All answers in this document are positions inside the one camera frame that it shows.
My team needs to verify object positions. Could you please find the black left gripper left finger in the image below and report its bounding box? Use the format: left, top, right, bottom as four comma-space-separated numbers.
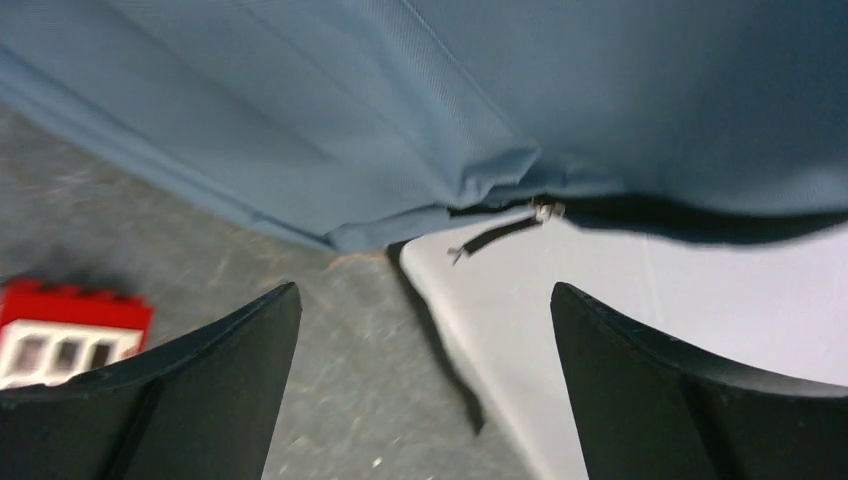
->
1, 283, 302, 479

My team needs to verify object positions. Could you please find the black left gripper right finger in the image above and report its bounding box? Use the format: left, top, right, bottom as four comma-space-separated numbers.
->
550, 282, 847, 479

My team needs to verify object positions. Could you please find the blue student backpack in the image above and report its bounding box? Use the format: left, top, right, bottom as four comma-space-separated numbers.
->
1, 1, 847, 252

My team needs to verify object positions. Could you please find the red white toy block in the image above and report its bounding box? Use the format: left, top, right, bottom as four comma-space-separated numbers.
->
1, 278, 154, 390

